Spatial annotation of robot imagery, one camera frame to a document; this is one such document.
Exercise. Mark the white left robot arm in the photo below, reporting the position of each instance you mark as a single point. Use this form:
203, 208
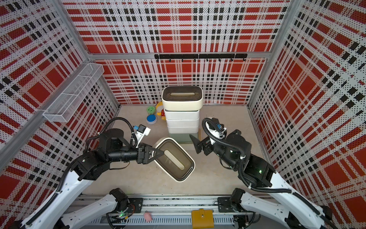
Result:
100, 151

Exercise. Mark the white bamboo-lid tissue box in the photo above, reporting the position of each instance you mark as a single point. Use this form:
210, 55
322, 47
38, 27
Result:
183, 130

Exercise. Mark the white bamboo-lid box corner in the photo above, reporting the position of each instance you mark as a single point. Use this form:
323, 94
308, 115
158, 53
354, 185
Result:
182, 123

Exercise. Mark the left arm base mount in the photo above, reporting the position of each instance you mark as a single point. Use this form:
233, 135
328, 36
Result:
129, 206

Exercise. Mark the mint green square tissue box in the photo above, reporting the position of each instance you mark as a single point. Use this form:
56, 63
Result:
184, 138

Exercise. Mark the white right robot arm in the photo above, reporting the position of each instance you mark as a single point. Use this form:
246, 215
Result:
292, 209

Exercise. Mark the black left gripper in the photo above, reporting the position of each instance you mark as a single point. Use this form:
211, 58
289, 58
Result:
142, 153

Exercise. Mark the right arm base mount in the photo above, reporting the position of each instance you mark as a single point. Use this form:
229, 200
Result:
225, 205

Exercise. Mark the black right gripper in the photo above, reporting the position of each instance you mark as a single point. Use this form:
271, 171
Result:
207, 143

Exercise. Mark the white wire mesh shelf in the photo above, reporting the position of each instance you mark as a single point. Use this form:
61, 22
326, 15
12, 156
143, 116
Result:
65, 105

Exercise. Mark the yellow leather wallet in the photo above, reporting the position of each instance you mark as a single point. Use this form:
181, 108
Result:
202, 219

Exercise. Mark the green lid air freshener jar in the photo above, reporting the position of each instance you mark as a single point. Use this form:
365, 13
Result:
151, 110

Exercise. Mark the black hook rail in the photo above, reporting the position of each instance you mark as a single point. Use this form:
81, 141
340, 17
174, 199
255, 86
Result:
201, 56

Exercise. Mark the blue and white round button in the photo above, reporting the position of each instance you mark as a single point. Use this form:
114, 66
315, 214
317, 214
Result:
151, 119

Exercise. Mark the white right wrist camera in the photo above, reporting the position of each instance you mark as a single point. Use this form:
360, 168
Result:
217, 129

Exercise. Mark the cream box dark lid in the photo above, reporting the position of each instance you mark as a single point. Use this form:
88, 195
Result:
182, 98
175, 161

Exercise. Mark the white box grey lid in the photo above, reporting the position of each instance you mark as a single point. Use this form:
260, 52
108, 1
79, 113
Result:
182, 115

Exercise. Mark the small pink object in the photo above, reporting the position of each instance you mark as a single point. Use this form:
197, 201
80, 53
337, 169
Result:
147, 216

